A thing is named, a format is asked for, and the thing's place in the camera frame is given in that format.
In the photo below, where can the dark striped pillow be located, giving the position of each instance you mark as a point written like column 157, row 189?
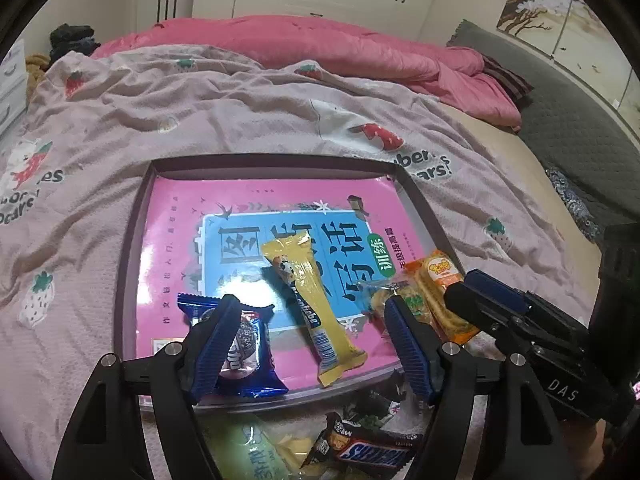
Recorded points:
column 507, row 82

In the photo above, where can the grey padded headboard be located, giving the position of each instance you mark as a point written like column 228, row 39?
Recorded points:
column 550, row 120

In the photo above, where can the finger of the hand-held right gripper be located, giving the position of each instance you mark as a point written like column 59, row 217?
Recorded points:
column 472, row 307
column 500, row 292

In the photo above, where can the dark cardboard box tray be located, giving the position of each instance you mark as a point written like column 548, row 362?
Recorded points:
column 127, row 260

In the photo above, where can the pink book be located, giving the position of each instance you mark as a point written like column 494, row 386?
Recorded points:
column 175, row 260

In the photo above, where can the blue patterned cloth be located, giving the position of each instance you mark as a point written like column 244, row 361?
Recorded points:
column 572, row 205

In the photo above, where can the brown chocolate bar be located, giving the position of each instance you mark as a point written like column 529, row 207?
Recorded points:
column 360, row 447

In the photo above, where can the clear cracker packet green label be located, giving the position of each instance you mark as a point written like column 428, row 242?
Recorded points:
column 380, row 300

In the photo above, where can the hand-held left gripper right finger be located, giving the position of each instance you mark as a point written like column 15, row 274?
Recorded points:
column 407, row 350

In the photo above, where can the beige bed sheet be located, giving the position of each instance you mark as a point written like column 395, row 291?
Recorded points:
column 500, row 160

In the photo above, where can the black green small packet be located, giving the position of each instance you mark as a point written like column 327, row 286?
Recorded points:
column 372, row 407

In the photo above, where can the orange cracker packet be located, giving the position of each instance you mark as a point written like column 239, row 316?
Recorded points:
column 440, row 285

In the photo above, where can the brown plush toy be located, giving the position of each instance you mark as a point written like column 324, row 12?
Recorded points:
column 39, row 72

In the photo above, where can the blue cookie packet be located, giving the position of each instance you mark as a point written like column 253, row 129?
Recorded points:
column 247, row 355

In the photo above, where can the white drawer cabinet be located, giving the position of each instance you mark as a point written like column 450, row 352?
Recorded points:
column 10, row 85

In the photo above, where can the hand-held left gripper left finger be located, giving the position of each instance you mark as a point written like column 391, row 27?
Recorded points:
column 215, row 350

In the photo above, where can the yellow wafer packet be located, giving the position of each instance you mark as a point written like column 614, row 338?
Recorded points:
column 320, row 300

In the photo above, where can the green cake packet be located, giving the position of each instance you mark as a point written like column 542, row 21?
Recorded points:
column 250, row 450

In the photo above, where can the lilac strawberry printed blanket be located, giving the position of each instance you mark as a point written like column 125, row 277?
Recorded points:
column 200, row 110

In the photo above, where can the pink quilt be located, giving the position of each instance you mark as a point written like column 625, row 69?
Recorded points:
column 325, row 40

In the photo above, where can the tree wall picture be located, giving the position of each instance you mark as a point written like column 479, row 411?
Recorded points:
column 540, row 5

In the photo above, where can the dark clothes pile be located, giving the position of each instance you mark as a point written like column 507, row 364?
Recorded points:
column 72, row 40

